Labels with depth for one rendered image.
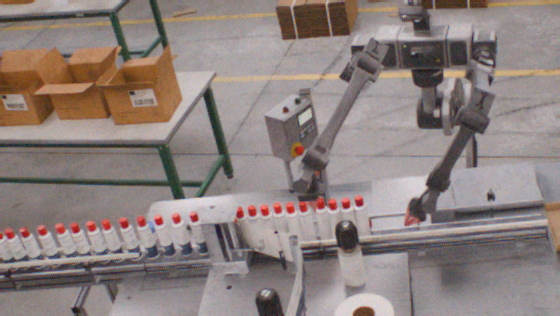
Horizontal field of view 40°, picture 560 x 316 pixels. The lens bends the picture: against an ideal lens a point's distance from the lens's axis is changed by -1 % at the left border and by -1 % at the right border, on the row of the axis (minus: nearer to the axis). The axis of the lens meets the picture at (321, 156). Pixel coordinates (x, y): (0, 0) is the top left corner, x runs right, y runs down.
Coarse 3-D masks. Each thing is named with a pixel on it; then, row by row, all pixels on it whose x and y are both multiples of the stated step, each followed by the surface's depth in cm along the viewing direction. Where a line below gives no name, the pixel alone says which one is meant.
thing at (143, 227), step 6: (138, 222) 316; (144, 222) 317; (138, 228) 318; (144, 228) 317; (144, 234) 318; (150, 234) 320; (144, 240) 320; (150, 240) 321; (144, 246) 323; (150, 246) 322; (156, 246) 325; (150, 252) 324; (156, 252) 325; (150, 258) 326; (156, 258) 326
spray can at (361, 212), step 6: (360, 198) 304; (360, 204) 305; (366, 204) 308; (354, 210) 307; (360, 210) 305; (366, 210) 307; (360, 216) 307; (366, 216) 308; (360, 222) 309; (366, 222) 309; (360, 228) 310; (366, 228) 310; (360, 234) 312; (366, 234) 312
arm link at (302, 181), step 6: (306, 150) 273; (306, 162) 272; (306, 168) 270; (312, 168) 272; (318, 168) 273; (324, 168) 272; (300, 174) 270; (306, 174) 268; (294, 180) 269; (300, 180) 267; (306, 180) 267; (294, 186) 269; (300, 186) 268; (306, 186) 268; (300, 192) 270
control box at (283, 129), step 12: (276, 108) 294; (300, 108) 292; (276, 120) 288; (288, 120) 288; (276, 132) 292; (288, 132) 290; (312, 132) 301; (276, 144) 296; (288, 144) 292; (300, 144) 297; (276, 156) 300; (288, 156) 295
